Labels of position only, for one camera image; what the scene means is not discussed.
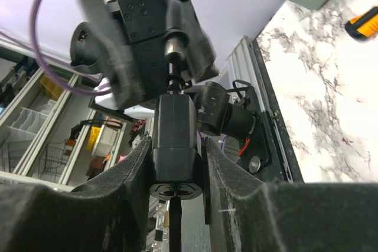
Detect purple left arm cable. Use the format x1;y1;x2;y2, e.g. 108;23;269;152
0;0;115;98

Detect aluminium rail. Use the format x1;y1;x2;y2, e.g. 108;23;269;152
218;36;264;110

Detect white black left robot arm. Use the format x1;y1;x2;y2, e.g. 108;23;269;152
70;0;254;140

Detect yellow utility knife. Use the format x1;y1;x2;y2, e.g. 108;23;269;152
344;5;378;41

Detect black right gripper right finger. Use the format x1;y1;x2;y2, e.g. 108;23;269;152
203;139;377;251

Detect black head key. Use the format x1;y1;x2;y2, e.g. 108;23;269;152
169;197;182;252

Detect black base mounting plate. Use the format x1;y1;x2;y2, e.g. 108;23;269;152
232;39;303;182

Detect black padlock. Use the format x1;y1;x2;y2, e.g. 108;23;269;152
149;0;203;201

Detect background storage shelves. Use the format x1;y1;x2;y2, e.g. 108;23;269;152
1;55;151;191

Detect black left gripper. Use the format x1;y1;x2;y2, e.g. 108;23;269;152
116;0;219;104

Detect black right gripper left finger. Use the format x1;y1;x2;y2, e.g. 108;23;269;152
1;138;151;251

